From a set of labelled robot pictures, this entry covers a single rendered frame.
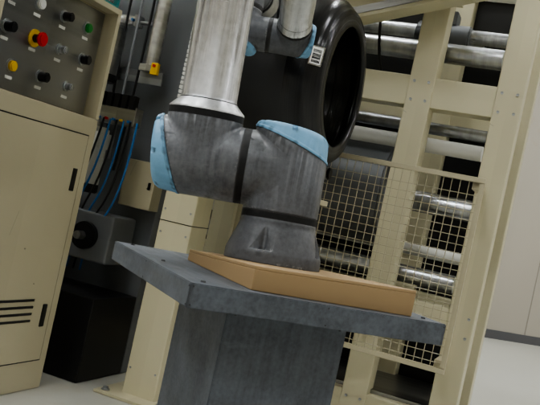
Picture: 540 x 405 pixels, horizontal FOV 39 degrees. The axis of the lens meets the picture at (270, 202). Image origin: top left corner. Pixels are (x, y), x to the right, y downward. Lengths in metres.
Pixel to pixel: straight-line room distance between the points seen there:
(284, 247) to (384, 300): 0.21
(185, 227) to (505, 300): 5.28
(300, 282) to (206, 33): 0.52
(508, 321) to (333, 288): 6.37
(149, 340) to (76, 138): 0.73
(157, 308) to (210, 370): 1.31
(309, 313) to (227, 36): 0.56
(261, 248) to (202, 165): 0.19
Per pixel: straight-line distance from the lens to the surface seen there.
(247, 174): 1.46
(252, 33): 2.03
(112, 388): 2.80
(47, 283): 2.57
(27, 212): 2.41
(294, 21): 1.95
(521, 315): 7.77
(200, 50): 1.51
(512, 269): 7.60
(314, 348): 1.46
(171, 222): 2.67
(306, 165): 1.46
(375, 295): 1.39
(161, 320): 2.69
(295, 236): 1.45
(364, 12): 2.99
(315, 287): 1.32
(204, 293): 1.21
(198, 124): 1.47
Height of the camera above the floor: 0.74
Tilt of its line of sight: level
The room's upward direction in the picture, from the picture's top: 12 degrees clockwise
